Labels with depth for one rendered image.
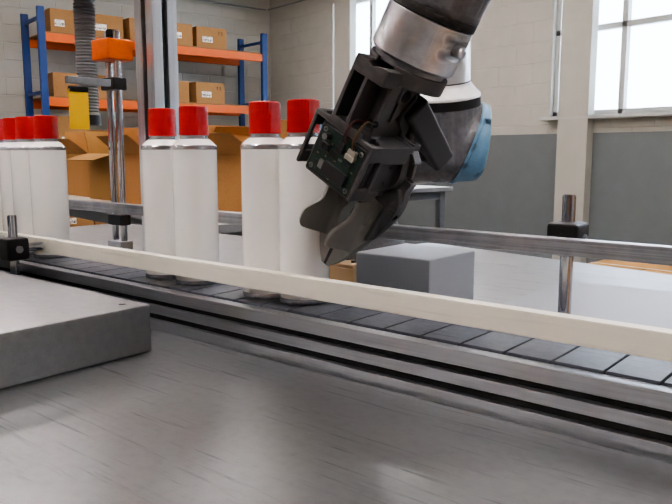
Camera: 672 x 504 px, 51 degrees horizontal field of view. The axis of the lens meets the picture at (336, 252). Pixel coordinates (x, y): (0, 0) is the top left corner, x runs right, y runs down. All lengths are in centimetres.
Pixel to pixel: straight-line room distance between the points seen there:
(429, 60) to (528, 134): 650
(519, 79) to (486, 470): 677
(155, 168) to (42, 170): 27
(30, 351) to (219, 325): 19
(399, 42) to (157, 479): 37
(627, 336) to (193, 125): 52
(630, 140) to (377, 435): 607
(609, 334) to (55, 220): 80
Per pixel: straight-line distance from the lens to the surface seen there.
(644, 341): 53
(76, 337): 71
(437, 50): 59
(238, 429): 55
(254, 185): 74
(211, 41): 905
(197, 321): 79
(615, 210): 660
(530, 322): 55
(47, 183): 110
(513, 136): 719
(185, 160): 82
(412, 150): 64
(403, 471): 48
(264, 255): 74
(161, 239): 88
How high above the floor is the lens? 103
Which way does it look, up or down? 8 degrees down
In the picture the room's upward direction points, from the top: straight up
